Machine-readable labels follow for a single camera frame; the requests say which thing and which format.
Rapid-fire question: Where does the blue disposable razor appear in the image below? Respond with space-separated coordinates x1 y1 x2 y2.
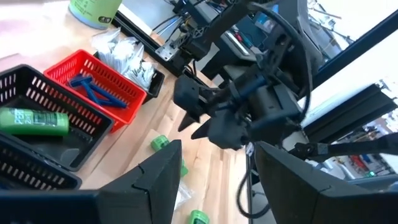
68 73 105 106
88 81 128 108
98 98 128 110

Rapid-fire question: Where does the black plastic slotted basket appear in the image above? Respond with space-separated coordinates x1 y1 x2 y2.
0 132 83 191
0 63 115 172
93 51 165 103

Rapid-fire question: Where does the clear plastic vanity pack bag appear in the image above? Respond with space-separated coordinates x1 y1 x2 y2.
123 46 156 91
174 180 193 211
91 27 139 68

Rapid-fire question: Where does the grey metal bracket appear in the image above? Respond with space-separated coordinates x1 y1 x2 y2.
154 39 183 62

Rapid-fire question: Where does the green travel shampoo bottle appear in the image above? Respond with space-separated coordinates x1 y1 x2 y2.
188 210 211 224
150 134 190 178
0 107 70 137

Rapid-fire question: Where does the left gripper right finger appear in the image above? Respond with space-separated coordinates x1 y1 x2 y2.
254 141 398 224

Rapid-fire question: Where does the black aluminium rig frame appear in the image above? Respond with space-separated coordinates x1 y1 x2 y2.
111 9 398 224

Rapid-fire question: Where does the red plastic slotted basket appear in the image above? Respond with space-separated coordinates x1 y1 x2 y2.
43 49 147 133

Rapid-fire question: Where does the green wipes canister white lid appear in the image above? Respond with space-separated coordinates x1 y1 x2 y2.
68 0 123 30

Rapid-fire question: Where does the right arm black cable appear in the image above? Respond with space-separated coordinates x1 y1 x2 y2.
236 1 313 220

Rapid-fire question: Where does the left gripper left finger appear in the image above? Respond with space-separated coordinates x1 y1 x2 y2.
0 139 183 224

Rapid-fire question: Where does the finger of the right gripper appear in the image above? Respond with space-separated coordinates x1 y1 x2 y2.
190 119 218 140
177 112 201 132

